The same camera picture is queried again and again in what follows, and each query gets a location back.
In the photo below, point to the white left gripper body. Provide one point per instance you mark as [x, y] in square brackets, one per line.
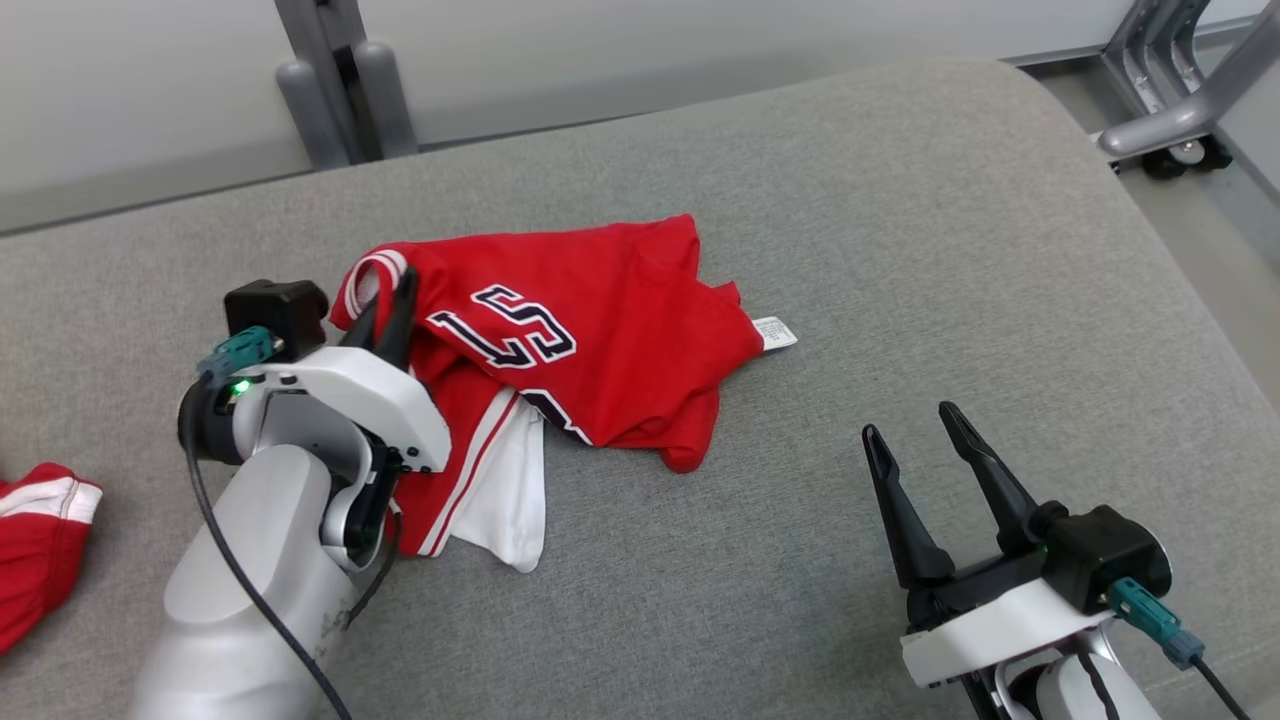
[380, 400]

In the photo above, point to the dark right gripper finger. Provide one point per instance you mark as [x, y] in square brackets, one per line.
[905, 530]
[1000, 490]

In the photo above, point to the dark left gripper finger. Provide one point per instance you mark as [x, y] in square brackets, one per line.
[365, 325]
[400, 320]

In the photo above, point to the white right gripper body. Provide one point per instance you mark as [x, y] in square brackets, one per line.
[1000, 630]

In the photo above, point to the red white basketball jersey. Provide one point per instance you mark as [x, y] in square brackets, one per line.
[620, 300]

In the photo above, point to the red white-striped shorts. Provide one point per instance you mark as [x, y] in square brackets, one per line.
[35, 560]

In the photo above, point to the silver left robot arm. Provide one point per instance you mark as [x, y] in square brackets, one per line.
[240, 560]

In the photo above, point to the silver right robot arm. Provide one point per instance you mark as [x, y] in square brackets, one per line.
[1060, 695]

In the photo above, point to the black caster wheel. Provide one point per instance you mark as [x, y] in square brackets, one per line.
[1165, 165]

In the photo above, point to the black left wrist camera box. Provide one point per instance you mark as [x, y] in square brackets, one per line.
[275, 310]

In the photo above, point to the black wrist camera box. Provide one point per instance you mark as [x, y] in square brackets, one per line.
[1100, 550]
[275, 310]

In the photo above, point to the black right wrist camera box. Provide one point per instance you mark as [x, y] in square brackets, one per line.
[1100, 550]

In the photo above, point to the grey metal post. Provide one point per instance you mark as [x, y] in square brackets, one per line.
[385, 100]

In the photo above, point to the grey metal frame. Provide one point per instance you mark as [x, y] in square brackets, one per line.
[1200, 100]

